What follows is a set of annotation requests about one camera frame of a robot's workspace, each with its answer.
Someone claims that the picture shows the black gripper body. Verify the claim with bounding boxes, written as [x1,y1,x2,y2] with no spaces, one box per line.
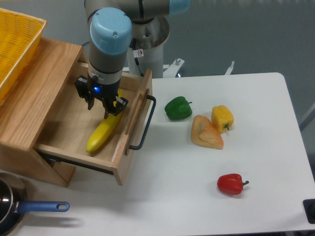
[75,75,128,116]

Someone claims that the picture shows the yellow banana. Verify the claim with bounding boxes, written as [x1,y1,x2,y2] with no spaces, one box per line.
[85,89,125,153]

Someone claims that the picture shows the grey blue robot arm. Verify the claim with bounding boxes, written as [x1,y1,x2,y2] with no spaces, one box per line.
[75,0,191,116]

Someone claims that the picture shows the open wooden top drawer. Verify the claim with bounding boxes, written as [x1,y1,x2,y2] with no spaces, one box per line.
[34,62,153,185]

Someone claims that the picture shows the wooden drawer cabinet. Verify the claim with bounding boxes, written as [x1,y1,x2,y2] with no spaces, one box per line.
[0,38,87,187]

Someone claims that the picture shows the green bell pepper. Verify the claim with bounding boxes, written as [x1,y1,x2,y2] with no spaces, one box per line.
[164,96,192,121]

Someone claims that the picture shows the yellow plastic basket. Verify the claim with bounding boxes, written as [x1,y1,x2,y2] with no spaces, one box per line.
[0,8,47,101]

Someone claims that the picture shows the orange pastry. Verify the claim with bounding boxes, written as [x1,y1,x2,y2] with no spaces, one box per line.
[190,115,224,149]

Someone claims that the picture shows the yellow bell pepper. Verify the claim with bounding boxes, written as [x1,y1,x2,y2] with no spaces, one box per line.
[211,105,234,133]

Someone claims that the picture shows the red bell pepper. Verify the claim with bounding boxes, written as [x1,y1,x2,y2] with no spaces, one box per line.
[217,173,249,195]

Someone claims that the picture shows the black corner object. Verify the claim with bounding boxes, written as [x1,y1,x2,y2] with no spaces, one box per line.
[303,199,315,224]

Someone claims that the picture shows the black drawer handle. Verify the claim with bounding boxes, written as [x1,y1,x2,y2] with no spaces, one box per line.
[128,95,157,151]

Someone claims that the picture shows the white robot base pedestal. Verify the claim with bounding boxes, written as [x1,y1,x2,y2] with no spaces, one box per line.
[126,16,185,78]

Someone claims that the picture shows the black pan blue handle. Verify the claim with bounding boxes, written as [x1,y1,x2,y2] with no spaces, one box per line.
[0,173,70,236]

